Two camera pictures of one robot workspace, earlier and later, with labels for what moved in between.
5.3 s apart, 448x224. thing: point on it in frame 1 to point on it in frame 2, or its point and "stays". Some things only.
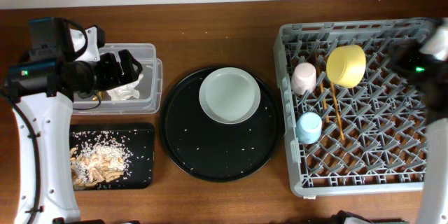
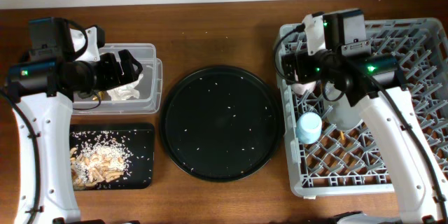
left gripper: [112, 71] stays
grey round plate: [229, 95] to [341, 113]
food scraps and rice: [98, 159] stays
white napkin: [126, 91] stays
